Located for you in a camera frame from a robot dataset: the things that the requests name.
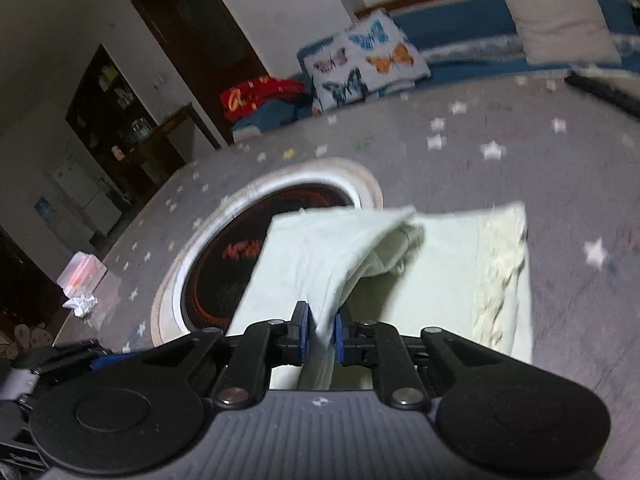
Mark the red cloth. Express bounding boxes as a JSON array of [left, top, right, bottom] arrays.
[[220, 75, 307, 122]]

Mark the crumpled white tissue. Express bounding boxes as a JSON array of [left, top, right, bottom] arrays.
[[62, 292, 98, 317]]

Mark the brown wooden door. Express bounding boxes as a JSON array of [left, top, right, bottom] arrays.
[[131, 0, 268, 148]]

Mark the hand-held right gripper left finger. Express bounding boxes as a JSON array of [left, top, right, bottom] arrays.
[[149, 301, 315, 409]]

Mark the white fridge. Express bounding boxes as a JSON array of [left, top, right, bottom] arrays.
[[47, 155, 123, 241]]

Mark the grey star print tablecloth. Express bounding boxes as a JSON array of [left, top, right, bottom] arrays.
[[52, 67, 640, 480]]

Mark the blue sofa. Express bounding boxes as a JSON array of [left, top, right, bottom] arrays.
[[232, 0, 640, 143]]

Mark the butterfly print pillow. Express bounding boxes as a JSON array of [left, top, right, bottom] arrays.
[[298, 7, 432, 113]]

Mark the black remote control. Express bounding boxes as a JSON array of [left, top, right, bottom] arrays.
[[565, 72, 640, 121]]

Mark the dark wooden shelf cabinet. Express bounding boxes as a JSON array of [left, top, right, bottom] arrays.
[[65, 44, 151, 201]]

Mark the white tissue box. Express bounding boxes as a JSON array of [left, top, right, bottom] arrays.
[[56, 254, 107, 293]]

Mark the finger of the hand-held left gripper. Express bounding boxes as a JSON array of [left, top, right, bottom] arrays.
[[16, 339, 142, 375]]

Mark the light green garment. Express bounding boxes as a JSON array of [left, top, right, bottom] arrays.
[[225, 201, 533, 391]]

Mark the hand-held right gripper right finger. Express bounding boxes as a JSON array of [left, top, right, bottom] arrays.
[[333, 312, 502, 409]]

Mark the plain grey pillow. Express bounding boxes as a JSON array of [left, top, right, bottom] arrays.
[[500, 0, 622, 66]]

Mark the wooden side table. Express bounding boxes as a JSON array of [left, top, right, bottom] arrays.
[[120, 102, 221, 181]]

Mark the round table cooktop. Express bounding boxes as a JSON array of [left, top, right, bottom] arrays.
[[150, 157, 385, 348]]

